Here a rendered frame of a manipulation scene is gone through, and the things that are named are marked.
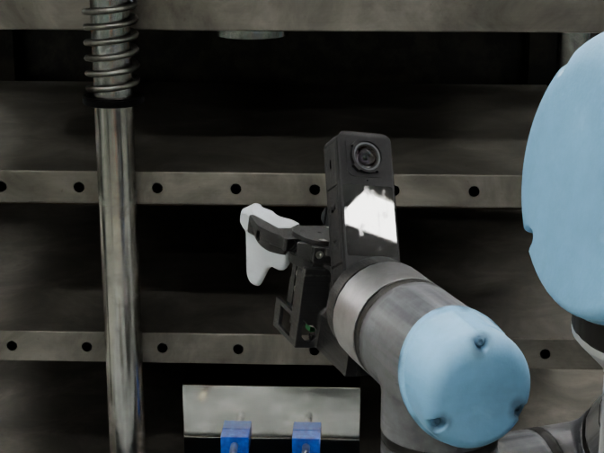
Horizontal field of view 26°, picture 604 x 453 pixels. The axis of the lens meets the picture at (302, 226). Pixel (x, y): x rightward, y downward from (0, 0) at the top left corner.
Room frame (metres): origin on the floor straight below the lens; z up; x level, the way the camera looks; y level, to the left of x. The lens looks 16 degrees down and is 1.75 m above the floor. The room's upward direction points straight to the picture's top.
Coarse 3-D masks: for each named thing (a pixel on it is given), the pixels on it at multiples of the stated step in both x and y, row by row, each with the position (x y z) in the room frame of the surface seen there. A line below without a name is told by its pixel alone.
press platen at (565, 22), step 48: (0, 0) 1.89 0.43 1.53; (48, 0) 1.88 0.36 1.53; (144, 0) 1.88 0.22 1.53; (192, 0) 1.87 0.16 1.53; (240, 0) 1.87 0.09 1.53; (288, 0) 1.87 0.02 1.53; (336, 0) 1.87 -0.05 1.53; (384, 0) 1.86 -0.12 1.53; (432, 0) 1.86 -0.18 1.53; (480, 0) 1.86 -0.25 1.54; (528, 0) 1.85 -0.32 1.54; (576, 0) 1.85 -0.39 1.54
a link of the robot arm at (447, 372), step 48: (384, 288) 0.81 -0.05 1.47; (432, 288) 0.80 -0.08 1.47; (384, 336) 0.77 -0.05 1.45; (432, 336) 0.73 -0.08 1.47; (480, 336) 0.72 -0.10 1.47; (384, 384) 0.76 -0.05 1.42; (432, 384) 0.71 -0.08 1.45; (480, 384) 0.71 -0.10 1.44; (528, 384) 0.73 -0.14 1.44; (384, 432) 0.75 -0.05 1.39; (432, 432) 0.71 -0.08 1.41; (480, 432) 0.71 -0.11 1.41
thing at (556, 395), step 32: (0, 384) 2.24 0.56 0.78; (32, 384) 2.24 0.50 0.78; (64, 384) 2.24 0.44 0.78; (96, 384) 2.24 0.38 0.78; (160, 384) 2.24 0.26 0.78; (544, 384) 2.24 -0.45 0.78; (576, 384) 2.24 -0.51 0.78; (0, 416) 2.10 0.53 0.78; (32, 416) 2.10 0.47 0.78; (64, 416) 2.10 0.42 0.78; (96, 416) 2.10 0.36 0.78; (160, 416) 2.10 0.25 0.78; (544, 416) 2.10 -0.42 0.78; (576, 416) 2.10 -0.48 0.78; (0, 448) 1.98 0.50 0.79; (32, 448) 1.98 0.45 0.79; (64, 448) 1.98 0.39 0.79; (96, 448) 1.98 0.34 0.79; (160, 448) 1.98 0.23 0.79
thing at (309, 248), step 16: (304, 240) 0.92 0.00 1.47; (320, 240) 0.92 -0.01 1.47; (304, 256) 0.91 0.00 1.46; (320, 256) 0.91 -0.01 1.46; (304, 272) 0.91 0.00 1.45; (320, 272) 0.91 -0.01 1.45; (352, 272) 0.85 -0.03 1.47; (304, 288) 0.90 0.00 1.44; (320, 288) 0.91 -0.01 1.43; (336, 288) 0.85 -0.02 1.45; (288, 304) 0.95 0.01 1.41; (304, 304) 0.90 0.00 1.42; (320, 304) 0.91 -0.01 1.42; (304, 320) 0.90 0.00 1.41; (320, 320) 0.91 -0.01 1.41; (288, 336) 0.92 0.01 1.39; (320, 336) 0.90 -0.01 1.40; (336, 352) 0.87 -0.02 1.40; (336, 368) 0.87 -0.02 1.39; (352, 368) 0.85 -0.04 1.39
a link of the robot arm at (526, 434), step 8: (512, 432) 0.80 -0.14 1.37; (520, 432) 0.79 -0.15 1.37; (528, 432) 0.79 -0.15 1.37; (536, 432) 0.79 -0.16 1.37; (384, 440) 0.76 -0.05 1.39; (496, 440) 0.75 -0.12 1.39; (504, 440) 0.78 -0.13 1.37; (512, 440) 0.78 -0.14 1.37; (520, 440) 0.78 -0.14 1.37; (528, 440) 0.78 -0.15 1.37; (536, 440) 0.78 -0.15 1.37; (544, 440) 0.78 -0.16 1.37; (384, 448) 0.76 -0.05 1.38; (392, 448) 0.75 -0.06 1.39; (400, 448) 0.74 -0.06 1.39; (488, 448) 0.74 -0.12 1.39; (496, 448) 0.75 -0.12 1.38; (504, 448) 0.77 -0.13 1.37; (512, 448) 0.77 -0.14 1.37; (520, 448) 0.77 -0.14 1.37; (528, 448) 0.77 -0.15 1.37; (536, 448) 0.78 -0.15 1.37; (544, 448) 0.78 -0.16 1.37
